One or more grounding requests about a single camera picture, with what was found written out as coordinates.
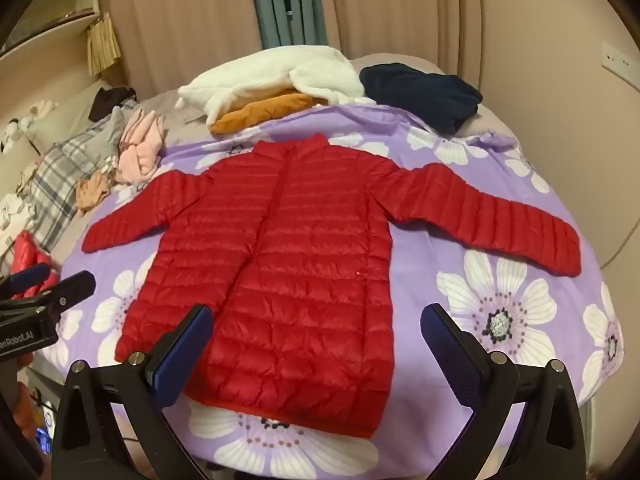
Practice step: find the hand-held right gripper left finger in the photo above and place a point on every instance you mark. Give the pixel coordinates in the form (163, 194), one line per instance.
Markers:
(182, 355)

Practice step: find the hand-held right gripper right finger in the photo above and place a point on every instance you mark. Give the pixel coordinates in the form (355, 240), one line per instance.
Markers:
(450, 355)

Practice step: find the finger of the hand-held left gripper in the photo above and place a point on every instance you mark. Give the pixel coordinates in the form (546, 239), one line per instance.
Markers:
(30, 276)
(75, 286)

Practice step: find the red puffer jacket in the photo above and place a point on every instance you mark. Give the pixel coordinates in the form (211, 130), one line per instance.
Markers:
(25, 255)
(310, 260)

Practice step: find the white printed garment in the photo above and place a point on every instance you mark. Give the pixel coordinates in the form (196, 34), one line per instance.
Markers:
(15, 210)

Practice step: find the tan printed garment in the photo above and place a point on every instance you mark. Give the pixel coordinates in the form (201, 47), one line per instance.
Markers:
(92, 192)

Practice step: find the patterned beige cloth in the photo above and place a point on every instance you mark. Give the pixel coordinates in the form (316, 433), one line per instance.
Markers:
(27, 177)

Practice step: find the grey plaid blanket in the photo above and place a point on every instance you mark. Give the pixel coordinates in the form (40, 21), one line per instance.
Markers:
(60, 170)

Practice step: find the purple floral blanket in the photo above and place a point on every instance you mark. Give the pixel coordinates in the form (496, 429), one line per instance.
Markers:
(430, 240)

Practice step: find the black and white plush toy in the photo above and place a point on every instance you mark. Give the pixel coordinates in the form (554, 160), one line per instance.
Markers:
(10, 132)

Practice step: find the pink garment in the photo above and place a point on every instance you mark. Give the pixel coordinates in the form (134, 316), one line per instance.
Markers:
(140, 155)

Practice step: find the grey striped garment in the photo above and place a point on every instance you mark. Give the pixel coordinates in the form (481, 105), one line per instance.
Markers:
(112, 130)

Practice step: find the dark brown garment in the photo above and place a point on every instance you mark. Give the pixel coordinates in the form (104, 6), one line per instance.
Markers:
(107, 102)

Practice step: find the beige curved shelf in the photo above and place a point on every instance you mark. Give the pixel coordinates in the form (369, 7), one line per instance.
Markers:
(50, 35)

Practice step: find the yellow pleated fabric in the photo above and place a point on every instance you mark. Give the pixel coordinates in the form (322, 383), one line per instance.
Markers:
(104, 45)

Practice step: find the orange garment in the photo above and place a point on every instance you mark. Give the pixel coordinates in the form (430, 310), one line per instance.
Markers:
(250, 112)

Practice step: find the navy garment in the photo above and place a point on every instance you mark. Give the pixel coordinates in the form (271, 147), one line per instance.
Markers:
(420, 92)

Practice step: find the white fleece garment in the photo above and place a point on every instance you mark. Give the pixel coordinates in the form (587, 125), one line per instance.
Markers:
(260, 77)

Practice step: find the beige curtain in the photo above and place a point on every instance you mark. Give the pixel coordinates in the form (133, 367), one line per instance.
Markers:
(400, 10)
(175, 20)

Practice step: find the teal curtain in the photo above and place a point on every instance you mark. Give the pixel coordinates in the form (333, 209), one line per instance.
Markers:
(280, 0)

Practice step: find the white wall socket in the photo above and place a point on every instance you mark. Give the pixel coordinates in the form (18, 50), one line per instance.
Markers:
(617, 60)

